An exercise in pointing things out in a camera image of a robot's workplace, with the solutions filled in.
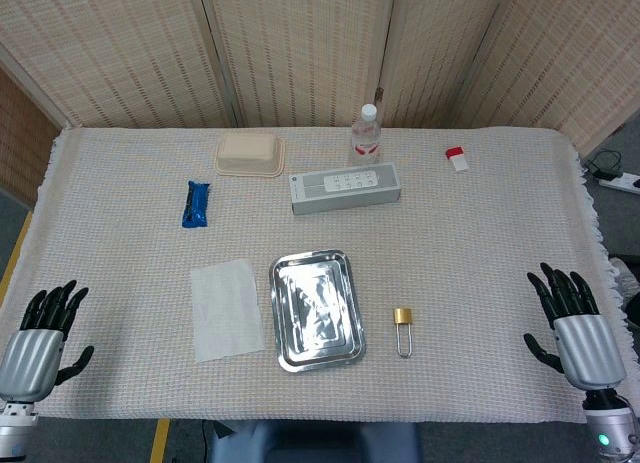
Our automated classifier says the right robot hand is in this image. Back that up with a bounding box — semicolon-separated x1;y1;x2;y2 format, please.
523;262;628;397

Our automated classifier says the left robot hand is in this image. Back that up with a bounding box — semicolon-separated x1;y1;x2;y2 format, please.
0;279;96;402

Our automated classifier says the white paper napkin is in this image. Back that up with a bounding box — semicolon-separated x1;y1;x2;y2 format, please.
190;257;266;364

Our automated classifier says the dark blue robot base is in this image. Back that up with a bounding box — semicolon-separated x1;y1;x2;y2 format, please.
207;419;422;463

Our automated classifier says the silver metal tray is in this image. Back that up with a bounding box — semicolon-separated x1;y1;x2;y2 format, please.
268;248;368;374

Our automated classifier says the grey rectangular speaker box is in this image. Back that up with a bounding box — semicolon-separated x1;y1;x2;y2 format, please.
288;162;404;217

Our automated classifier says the cream woven tablecloth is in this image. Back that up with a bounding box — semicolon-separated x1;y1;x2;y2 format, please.
0;125;640;427

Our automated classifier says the white power strip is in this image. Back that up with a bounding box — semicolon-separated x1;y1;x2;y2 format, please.
598;172;640;193

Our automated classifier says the brass long-shackle padlock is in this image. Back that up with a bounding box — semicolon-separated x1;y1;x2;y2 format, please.
392;307;415;360

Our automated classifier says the brown woven panel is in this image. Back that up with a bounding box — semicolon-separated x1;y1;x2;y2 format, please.
0;67;61;204

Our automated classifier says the blue snack packet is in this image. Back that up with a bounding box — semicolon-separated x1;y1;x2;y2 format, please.
180;180;212;229

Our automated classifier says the small red white box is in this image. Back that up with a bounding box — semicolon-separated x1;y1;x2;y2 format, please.
444;145;470;174

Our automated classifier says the beige plastic food container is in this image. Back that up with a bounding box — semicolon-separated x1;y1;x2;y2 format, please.
214;133;286;178

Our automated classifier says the clear plastic water bottle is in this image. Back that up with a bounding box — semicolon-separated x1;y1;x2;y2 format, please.
349;103;383;168

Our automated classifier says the beige woven folding screen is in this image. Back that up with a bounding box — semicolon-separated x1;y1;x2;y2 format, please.
0;0;640;157

